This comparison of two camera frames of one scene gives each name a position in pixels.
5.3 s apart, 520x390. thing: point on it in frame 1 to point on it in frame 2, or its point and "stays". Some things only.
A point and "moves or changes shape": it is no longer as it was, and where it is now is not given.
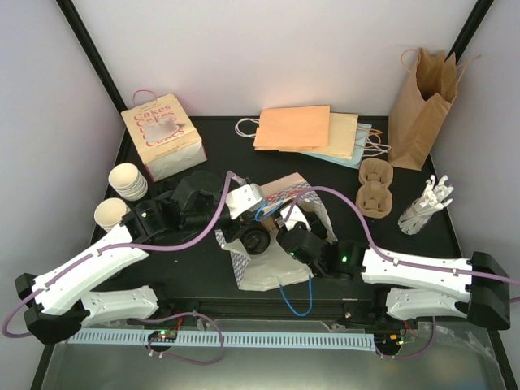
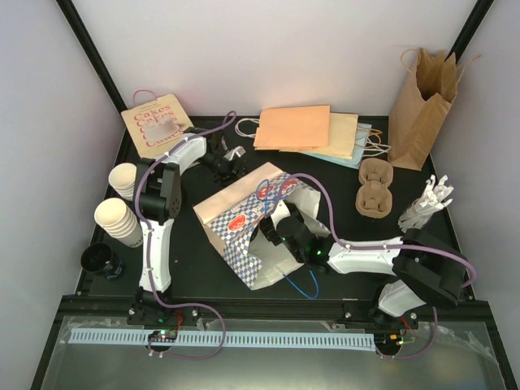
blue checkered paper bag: [277, 266] moves or changes shape
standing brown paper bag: [422, 104] stays
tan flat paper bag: [342, 136] stays
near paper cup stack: [109, 212] stays
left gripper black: [231, 234] to [234, 171]
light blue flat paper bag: [363, 130] stays
